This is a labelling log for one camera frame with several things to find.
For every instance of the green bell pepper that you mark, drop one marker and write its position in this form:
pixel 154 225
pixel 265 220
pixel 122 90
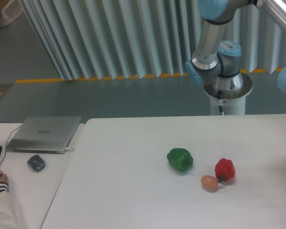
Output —
pixel 180 159

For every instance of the brown egg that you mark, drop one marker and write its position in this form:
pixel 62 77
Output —
pixel 209 183

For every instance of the red bell pepper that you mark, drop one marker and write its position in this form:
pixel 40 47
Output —
pixel 224 170

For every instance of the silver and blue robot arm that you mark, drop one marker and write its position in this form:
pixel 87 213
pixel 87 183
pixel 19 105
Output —
pixel 216 63

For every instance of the white striped sleeve forearm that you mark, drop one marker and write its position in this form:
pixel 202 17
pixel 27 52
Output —
pixel 7 211

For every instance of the silver closed laptop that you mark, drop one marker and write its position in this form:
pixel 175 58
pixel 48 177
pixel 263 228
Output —
pixel 48 134

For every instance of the white pleated curtain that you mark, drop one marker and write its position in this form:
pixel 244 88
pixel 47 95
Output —
pixel 139 38

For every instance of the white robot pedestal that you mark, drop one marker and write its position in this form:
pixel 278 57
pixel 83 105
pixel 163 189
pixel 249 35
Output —
pixel 233 105

